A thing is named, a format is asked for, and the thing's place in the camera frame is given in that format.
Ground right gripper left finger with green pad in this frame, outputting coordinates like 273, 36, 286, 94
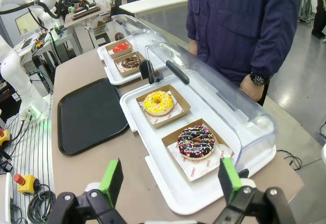
47, 158, 125, 224

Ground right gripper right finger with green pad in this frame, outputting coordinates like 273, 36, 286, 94
216, 157, 297, 224

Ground white printed paper liner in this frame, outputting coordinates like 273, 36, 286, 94
167, 141, 234, 182
139, 100, 184, 125
108, 47, 133, 57
116, 60, 143, 72

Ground chocolate rainbow sprinkled donut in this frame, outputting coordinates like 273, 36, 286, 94
177, 125, 219, 160

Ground dark sprinkled donut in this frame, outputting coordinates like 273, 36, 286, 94
161, 118, 235, 183

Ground brown cardboard donut box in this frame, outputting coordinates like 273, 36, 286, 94
113, 51, 147, 78
105, 39, 133, 60
135, 83, 192, 129

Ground black plastic serving tray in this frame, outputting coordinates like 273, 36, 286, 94
57, 77, 130, 156

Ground red glazed donut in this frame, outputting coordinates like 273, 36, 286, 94
112, 43, 130, 54

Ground yellow sprinkled donut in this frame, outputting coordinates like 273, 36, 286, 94
143, 90, 175, 116

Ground chocolate nut donut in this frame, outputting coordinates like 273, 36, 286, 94
121, 56, 141, 70

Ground person's left hand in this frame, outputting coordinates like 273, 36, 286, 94
239, 75, 268, 103

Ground person's right hand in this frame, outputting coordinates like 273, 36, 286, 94
187, 39, 198, 57

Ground background workbench with wooden rods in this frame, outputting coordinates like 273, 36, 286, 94
63, 4, 112, 27

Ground white display case base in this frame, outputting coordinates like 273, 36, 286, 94
97, 34, 169, 86
119, 67, 278, 216

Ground white framed monitor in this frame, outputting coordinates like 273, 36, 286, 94
14, 11, 41, 36

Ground clear display case lid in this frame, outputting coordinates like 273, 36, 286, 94
111, 14, 170, 57
144, 42, 278, 167

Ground white table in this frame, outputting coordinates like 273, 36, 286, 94
119, 0, 189, 18

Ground black wristwatch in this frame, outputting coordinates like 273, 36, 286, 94
249, 71, 271, 86

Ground person in dark jacket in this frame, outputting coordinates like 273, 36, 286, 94
185, 0, 304, 87

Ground background person dark clothes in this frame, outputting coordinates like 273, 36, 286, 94
311, 0, 326, 40

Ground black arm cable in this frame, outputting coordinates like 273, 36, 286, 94
0, 0, 64, 20

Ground black floor cable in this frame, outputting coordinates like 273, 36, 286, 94
276, 149, 303, 171

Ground coiled black cable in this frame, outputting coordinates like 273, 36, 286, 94
26, 190, 57, 224

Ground aluminium profile base plate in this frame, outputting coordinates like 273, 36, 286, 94
5, 117, 56, 224

